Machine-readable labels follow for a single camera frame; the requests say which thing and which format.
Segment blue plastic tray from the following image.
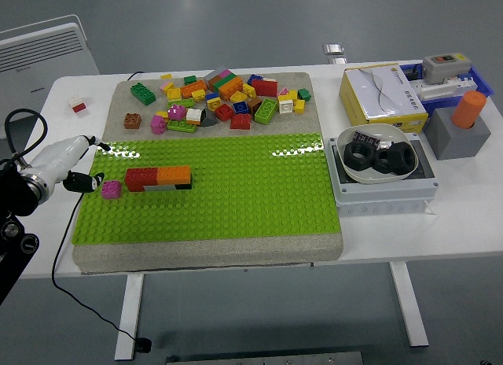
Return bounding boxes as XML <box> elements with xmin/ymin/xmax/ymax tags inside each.
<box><xmin>400</xmin><ymin>59</ymin><xmax>495</xmax><ymax>106</ymax></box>

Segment white bowl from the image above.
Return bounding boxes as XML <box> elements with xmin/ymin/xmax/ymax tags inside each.
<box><xmin>336</xmin><ymin>124</ymin><xmax>419</xmax><ymax>184</ymax></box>

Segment green studded baseplate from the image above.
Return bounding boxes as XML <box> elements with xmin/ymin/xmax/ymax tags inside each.
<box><xmin>72</xmin><ymin>132</ymin><xmax>342</xmax><ymax>246</ymax></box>

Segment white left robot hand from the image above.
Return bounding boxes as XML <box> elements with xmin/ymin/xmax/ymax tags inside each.
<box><xmin>29</xmin><ymin>135</ymin><xmax>111</xmax><ymax>194</ymax></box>

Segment white terminal block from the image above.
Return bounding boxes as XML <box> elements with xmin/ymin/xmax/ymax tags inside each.
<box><xmin>415</xmin><ymin>74</ymin><xmax>479</xmax><ymax>102</ymax></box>

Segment grey large toy brick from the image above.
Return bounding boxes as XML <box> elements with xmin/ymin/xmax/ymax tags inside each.
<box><xmin>203</xmin><ymin>66</ymin><xmax>233</xmax><ymax>83</ymax></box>

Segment orange long toy brick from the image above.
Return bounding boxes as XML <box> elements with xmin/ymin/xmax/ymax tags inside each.
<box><xmin>179</xmin><ymin>80</ymin><xmax>208</xmax><ymax>99</ymax></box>
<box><xmin>156</xmin><ymin>165</ymin><xmax>193</xmax><ymax>186</ymax></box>

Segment grey push-button switch box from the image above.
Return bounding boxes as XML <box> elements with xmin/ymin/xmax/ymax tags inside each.
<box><xmin>422</xmin><ymin>52</ymin><xmax>472</xmax><ymax>86</ymax></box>

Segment grey plastic junction box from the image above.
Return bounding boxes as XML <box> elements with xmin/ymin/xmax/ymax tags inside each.
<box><xmin>325</xmin><ymin>131</ymin><xmax>439</xmax><ymax>219</ymax></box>

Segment yellow white cardboard box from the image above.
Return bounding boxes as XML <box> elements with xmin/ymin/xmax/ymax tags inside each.
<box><xmin>339</xmin><ymin>62</ymin><xmax>429</xmax><ymax>135</ymax></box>

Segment dark purple packet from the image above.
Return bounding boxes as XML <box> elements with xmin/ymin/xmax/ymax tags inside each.
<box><xmin>352</xmin><ymin>130</ymin><xmax>382</xmax><ymax>149</ymax></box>

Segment red large toy brick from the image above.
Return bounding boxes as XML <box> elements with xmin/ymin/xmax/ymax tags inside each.
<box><xmin>251</xmin><ymin>79</ymin><xmax>279</xmax><ymax>98</ymax></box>

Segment small black hex nut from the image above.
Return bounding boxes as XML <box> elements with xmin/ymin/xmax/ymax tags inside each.
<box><xmin>372</xmin><ymin>149</ymin><xmax>394</xmax><ymax>174</ymax></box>

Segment black power cord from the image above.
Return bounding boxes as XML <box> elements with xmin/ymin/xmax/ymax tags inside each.
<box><xmin>51</xmin><ymin>71</ymin><xmax>145</xmax><ymax>342</ymax></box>

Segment metal floor socket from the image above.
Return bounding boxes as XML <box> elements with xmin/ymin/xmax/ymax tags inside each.
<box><xmin>322</xmin><ymin>42</ymin><xmax>347</xmax><ymax>65</ymax></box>

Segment white table leg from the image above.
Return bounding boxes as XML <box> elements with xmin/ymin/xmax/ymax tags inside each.
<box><xmin>388</xmin><ymin>261</ymin><xmax>431</xmax><ymax>348</ymax></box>
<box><xmin>113</xmin><ymin>273</ymin><xmax>145</xmax><ymax>362</ymax></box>

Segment orange large toy brick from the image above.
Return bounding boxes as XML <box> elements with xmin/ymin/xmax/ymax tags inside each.
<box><xmin>218</xmin><ymin>76</ymin><xmax>244</xmax><ymax>102</ymax></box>

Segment white panel heater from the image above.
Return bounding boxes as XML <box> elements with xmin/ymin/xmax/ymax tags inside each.
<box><xmin>0</xmin><ymin>13</ymin><xmax>101</xmax><ymax>141</ymax></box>

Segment grey block with hole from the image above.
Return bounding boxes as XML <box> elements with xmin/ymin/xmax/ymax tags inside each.
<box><xmin>422</xmin><ymin>105</ymin><xmax>492</xmax><ymax>161</ymax></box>

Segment grey flat toy brick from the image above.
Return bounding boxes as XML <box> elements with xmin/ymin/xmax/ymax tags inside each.
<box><xmin>143</xmin><ymin>182</ymin><xmax>178</xmax><ymax>193</ymax></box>

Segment red square toy brick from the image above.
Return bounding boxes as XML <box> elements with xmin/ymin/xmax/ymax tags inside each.
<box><xmin>229</xmin><ymin>113</ymin><xmax>252</xmax><ymax>131</ymax></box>
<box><xmin>214</xmin><ymin>103</ymin><xmax>235</xmax><ymax>123</ymax></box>

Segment grey-brown foam mat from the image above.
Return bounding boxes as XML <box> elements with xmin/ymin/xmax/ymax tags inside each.
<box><xmin>72</xmin><ymin>72</ymin><xmax>345</xmax><ymax>275</ymax></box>

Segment orange cylinder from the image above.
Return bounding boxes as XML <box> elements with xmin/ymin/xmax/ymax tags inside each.
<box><xmin>450</xmin><ymin>90</ymin><xmax>487</xmax><ymax>129</ymax></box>

